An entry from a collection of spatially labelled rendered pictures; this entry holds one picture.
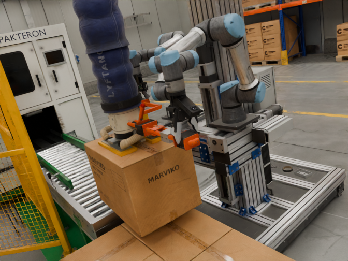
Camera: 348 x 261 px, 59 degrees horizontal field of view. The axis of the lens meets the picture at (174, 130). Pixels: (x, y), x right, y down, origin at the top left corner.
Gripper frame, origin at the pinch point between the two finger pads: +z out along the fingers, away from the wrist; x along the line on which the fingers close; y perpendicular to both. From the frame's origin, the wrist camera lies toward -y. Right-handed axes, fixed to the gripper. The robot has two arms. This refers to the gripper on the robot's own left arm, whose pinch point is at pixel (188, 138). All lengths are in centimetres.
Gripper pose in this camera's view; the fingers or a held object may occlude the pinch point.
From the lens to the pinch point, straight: 126.7
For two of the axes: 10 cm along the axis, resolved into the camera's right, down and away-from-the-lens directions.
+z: 2.0, 9.3, 3.0
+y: -5.5, -1.5, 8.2
